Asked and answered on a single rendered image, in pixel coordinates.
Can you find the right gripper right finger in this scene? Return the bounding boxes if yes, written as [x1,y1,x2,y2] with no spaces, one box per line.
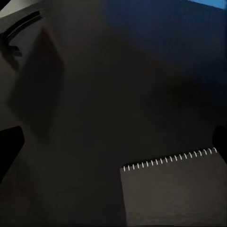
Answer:
[212,125,227,164]

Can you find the monitor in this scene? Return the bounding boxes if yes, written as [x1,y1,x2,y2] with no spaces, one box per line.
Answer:
[0,0,39,51]

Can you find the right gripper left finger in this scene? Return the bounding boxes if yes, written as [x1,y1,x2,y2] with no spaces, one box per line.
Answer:
[0,126,25,183]

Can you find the notebook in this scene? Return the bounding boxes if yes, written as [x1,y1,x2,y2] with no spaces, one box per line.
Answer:
[120,148,227,227]

